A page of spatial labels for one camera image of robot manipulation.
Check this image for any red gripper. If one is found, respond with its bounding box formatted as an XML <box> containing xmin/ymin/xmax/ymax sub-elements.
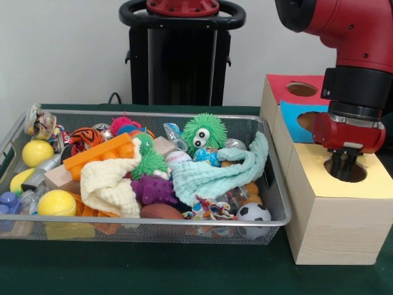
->
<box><xmin>312</xmin><ymin>111</ymin><xmax>387</xmax><ymax>181</ymax></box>

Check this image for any green puffer ball with eyes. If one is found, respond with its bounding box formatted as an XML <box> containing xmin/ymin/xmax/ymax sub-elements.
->
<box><xmin>181</xmin><ymin>112</ymin><xmax>228</xmax><ymax>157</ymax></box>

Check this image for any mint green cloth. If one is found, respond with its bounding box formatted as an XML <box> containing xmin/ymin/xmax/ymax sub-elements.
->
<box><xmin>171</xmin><ymin>130</ymin><xmax>270</xmax><ymax>207</ymax></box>

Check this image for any wooden box with three holes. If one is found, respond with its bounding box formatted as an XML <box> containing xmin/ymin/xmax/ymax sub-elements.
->
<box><xmin>259</xmin><ymin>73</ymin><xmax>393</xmax><ymax>267</ymax></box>

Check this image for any shallow mesh bin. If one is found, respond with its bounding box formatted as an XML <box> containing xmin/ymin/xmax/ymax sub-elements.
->
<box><xmin>0</xmin><ymin>103</ymin><xmax>292</xmax><ymax>246</ymax></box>

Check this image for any small soccer ball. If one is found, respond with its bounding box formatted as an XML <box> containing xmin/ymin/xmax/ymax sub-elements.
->
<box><xmin>235</xmin><ymin>202</ymin><xmax>273</xmax><ymax>240</ymax></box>

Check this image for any brown toy football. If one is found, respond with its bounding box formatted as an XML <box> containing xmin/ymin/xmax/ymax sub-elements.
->
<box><xmin>140</xmin><ymin>202</ymin><xmax>185</xmax><ymax>220</ymax></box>

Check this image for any purple spiky toy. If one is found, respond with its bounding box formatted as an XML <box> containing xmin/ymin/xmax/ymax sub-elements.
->
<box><xmin>130</xmin><ymin>175</ymin><xmax>179</xmax><ymax>206</ymax></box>

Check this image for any green spiky caterpillar toy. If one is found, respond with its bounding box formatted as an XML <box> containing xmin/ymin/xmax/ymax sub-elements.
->
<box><xmin>130</xmin><ymin>128</ymin><xmax>169</xmax><ymax>181</ymax></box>

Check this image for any dark green tablecloth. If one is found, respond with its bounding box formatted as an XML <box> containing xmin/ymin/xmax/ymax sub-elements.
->
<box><xmin>0</xmin><ymin>103</ymin><xmax>393</xmax><ymax>295</ymax></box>

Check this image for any cream yellow cloth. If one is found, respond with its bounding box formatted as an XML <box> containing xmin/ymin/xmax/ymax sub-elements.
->
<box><xmin>79</xmin><ymin>138</ymin><xmax>142</xmax><ymax>219</ymax></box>

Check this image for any orange toy brick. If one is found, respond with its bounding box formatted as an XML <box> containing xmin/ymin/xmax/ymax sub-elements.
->
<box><xmin>63</xmin><ymin>132</ymin><xmax>138</xmax><ymax>182</ymax></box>

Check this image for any yellow tennis ball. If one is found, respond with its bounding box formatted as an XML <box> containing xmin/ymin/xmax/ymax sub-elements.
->
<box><xmin>37</xmin><ymin>189</ymin><xmax>77</xmax><ymax>216</ymax></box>

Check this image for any smooth yellow ball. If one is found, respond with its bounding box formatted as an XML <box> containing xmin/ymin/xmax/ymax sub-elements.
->
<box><xmin>21</xmin><ymin>140</ymin><xmax>55</xmax><ymax>168</ymax></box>

